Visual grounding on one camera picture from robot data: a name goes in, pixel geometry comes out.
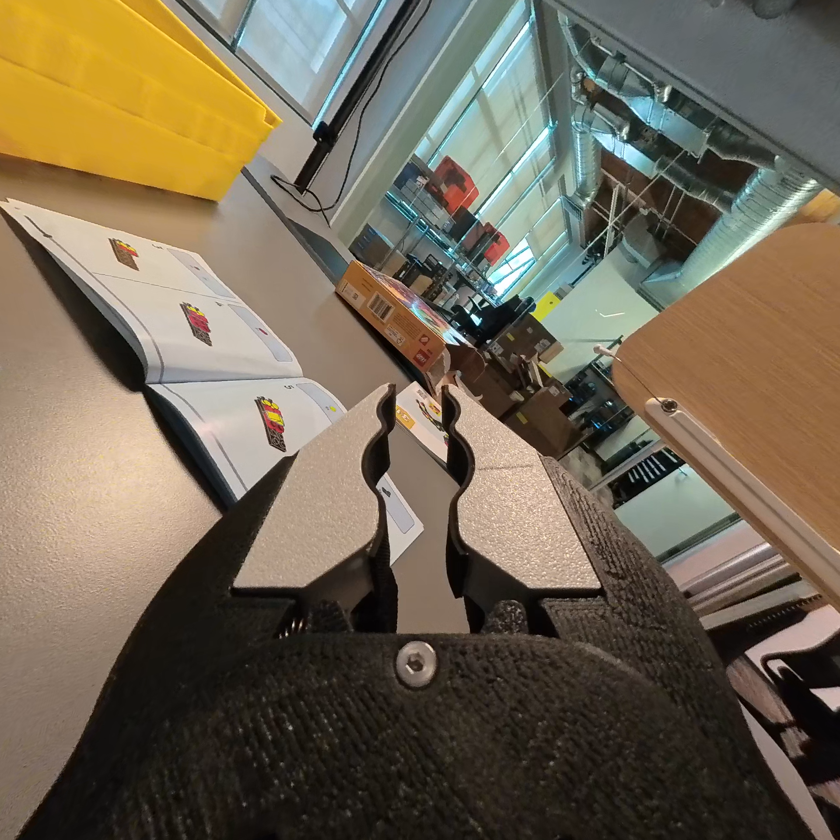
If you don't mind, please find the white picture-cover instruction booklet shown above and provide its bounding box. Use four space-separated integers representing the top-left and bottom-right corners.
394 381 454 468

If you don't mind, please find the silver ventilation duct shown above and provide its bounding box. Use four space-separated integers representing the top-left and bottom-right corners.
566 13 606 219

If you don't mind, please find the silver corrugated duct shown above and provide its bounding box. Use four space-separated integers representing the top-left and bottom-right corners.
682 157 823 291

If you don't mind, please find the black light stand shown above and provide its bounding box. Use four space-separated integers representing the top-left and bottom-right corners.
294 0 421 191

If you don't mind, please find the black cable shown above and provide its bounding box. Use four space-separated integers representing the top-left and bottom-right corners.
271 98 370 228

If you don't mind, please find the cardboard lego box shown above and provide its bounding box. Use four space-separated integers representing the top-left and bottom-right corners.
335 260 487 395

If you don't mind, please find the orange storage case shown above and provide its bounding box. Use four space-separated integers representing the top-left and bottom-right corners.
476 222 511 263
430 155 480 214

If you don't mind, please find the yellow plastic bin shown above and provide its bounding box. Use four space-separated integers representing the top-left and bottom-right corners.
0 0 283 201

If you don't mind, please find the brown cardboard box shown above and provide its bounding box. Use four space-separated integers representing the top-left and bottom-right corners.
489 315 565 366
505 384 581 458

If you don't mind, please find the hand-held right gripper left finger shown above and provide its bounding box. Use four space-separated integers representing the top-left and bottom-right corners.
231 384 396 592

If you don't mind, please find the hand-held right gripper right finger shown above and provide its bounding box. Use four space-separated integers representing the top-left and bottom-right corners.
441 384 603 599

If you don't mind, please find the metal storage shelf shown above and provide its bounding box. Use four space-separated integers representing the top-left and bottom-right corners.
367 177 514 311

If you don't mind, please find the light blue instruction booklet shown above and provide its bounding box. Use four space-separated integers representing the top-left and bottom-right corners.
0 197 424 567

